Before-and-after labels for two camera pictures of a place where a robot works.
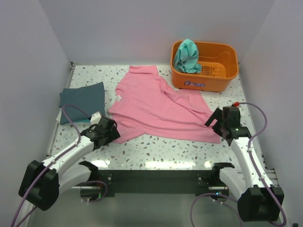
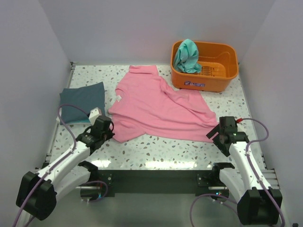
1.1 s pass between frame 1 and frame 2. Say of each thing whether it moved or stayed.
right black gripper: moved
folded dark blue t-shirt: stayed
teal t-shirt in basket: stayed
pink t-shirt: stayed
